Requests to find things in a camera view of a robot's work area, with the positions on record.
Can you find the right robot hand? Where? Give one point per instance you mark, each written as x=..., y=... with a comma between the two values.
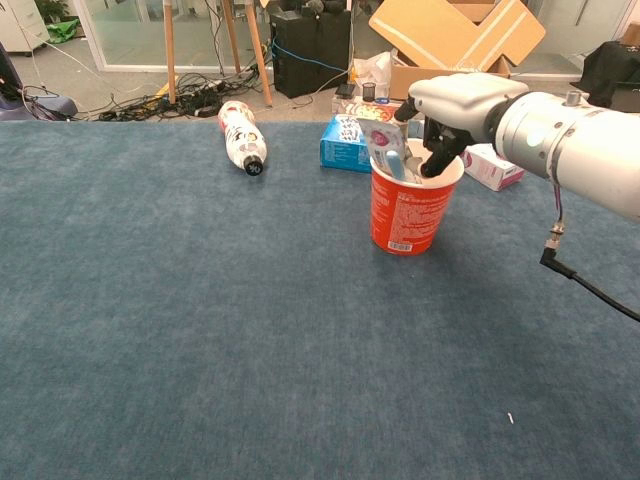
x=465, y=100

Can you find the white printed toothpaste tube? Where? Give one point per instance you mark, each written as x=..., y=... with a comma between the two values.
x=380, y=137

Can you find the light blue toothbrush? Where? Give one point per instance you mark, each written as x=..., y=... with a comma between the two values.
x=394, y=162

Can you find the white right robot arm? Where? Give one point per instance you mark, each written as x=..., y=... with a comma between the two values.
x=575, y=145

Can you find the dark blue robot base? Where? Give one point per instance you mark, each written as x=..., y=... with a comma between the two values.
x=7, y=75

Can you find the brown cardboard box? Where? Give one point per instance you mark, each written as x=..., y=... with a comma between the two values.
x=450, y=30

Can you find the brown pizza print box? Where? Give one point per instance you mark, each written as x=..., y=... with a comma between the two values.
x=372, y=111

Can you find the black mesh pen cup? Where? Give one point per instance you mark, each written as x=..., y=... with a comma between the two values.
x=369, y=92

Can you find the white plastic bag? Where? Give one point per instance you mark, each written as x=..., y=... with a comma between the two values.
x=372, y=70

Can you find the small black device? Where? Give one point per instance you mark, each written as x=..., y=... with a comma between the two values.
x=345, y=90

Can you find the blue biscuit box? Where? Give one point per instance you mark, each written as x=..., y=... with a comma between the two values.
x=342, y=147

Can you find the red paper cup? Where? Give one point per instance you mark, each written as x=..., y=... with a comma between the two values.
x=410, y=220

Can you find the black draped cloth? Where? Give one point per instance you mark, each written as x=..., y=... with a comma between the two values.
x=610, y=70

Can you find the black computer tower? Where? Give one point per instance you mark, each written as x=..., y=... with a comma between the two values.
x=310, y=55

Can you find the wooden easel leg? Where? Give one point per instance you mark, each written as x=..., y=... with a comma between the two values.
x=259, y=55
x=170, y=50
x=231, y=35

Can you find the white red plastic bottle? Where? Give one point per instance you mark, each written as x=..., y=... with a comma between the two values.
x=240, y=135

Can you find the blue table mat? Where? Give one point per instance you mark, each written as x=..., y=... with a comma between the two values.
x=200, y=325

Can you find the green cloth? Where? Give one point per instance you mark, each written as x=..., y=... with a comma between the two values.
x=64, y=31

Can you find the white cabinet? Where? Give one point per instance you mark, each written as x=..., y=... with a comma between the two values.
x=20, y=25

